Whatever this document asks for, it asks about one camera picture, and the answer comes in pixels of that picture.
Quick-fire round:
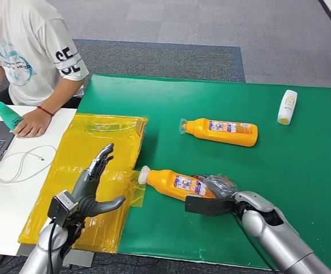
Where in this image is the person's left hand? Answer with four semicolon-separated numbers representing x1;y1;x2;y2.
14;107;54;139

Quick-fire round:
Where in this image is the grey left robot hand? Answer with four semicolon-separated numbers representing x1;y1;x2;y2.
73;143;126;219

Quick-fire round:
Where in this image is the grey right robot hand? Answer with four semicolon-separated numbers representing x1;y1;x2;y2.
192;174;240;201

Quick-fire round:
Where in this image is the teal tube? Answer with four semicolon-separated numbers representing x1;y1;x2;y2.
0;101;23;132

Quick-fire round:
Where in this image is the orange detergent bottle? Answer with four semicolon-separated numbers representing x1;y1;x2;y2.
179;118;259;148
138;166;216;202

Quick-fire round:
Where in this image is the white lotion bottle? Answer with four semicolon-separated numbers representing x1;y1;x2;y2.
277;89;298;126

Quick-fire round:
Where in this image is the yellow film-wrapped cardboard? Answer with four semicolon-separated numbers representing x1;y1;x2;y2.
17;112;148;253

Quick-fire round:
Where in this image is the person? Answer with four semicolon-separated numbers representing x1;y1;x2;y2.
0;0;90;139

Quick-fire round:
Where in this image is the green table mat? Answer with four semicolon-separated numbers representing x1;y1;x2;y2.
77;74;331;274

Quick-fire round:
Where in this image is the red bracelet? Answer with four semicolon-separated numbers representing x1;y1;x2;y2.
36;105;54;117

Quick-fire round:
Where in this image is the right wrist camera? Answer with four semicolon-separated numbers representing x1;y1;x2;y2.
184;195;237;217

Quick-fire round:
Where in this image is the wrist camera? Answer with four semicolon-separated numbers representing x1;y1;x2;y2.
47;190;79;228
184;195;237;217

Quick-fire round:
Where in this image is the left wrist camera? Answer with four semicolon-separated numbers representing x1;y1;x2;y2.
47;190;79;228

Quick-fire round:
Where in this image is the white cable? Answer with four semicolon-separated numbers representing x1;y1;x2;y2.
0;145;57;185

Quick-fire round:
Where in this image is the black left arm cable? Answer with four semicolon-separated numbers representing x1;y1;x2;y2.
47;222;58;274

